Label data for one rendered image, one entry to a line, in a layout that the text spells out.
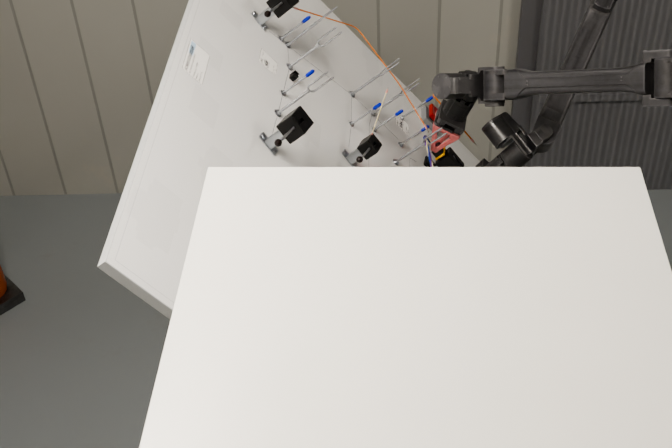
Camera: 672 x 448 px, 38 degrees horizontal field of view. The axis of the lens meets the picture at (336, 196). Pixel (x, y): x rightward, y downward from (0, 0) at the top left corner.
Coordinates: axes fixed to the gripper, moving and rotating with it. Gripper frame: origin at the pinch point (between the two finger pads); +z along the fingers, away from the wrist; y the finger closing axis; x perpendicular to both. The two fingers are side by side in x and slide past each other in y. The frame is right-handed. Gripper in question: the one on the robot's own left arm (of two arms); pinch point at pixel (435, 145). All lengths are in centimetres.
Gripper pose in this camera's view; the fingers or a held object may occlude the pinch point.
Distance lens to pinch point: 227.5
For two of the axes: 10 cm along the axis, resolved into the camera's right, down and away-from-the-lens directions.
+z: -4.0, 7.5, 5.3
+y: -1.8, 5.0, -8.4
